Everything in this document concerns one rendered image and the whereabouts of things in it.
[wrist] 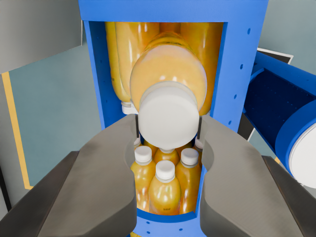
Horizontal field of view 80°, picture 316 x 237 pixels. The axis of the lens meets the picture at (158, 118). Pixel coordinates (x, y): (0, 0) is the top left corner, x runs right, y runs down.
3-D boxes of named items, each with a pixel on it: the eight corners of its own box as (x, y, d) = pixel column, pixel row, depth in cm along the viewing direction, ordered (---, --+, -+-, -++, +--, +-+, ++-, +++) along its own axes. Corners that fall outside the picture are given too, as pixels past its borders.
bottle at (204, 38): (231, 11, 26) (212, 128, 35) (226, 11, 32) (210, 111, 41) (178, 11, 27) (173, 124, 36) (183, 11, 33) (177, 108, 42)
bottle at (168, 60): (185, 81, 32) (204, 153, 15) (143, 75, 31) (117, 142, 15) (194, 35, 28) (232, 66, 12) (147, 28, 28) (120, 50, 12)
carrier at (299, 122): (259, 41, 119) (213, 53, 124) (425, 89, 43) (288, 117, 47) (260, 83, 132) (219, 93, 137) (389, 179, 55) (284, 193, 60)
